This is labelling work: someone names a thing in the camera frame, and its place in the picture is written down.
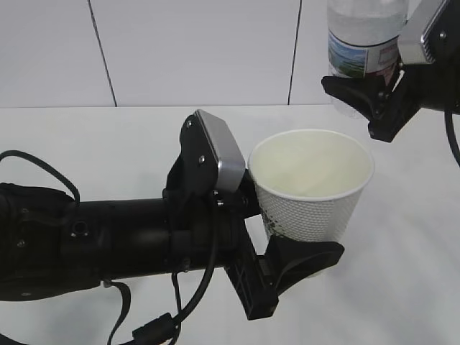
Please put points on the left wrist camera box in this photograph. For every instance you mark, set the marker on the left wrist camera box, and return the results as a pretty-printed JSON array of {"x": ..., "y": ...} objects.
[{"x": 209, "y": 160}]

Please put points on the white paper cup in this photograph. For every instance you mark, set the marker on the white paper cup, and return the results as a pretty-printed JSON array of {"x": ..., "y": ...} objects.
[{"x": 308, "y": 183}]

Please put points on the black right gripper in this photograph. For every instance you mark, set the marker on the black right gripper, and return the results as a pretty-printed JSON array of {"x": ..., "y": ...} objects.
[{"x": 421, "y": 87}]

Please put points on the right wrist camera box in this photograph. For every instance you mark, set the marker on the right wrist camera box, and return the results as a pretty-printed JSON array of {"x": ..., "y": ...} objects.
[{"x": 431, "y": 34}]

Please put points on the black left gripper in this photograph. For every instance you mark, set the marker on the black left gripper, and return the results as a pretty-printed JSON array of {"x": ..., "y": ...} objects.
[{"x": 289, "y": 261}]

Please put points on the clear plastic water bottle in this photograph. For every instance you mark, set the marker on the clear plastic water bottle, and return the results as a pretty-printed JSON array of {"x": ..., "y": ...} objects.
[{"x": 362, "y": 37}]

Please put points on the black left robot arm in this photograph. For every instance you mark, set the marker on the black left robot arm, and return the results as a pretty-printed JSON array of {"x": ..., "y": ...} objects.
[{"x": 51, "y": 245}]

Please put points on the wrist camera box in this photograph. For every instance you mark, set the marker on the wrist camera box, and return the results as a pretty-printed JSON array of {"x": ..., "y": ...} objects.
[
  {"x": 431, "y": 34},
  {"x": 209, "y": 160}
]

